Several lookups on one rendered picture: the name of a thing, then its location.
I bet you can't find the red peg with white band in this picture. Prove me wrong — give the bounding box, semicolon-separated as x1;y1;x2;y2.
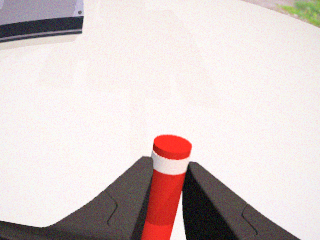
141;135;191;240

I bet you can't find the grey sloped panel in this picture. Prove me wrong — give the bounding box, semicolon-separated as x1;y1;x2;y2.
0;0;84;43

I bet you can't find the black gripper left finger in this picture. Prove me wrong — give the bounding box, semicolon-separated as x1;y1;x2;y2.
0;156;153;240

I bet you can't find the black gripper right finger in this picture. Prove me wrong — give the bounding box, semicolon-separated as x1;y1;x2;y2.
181;160;301;240

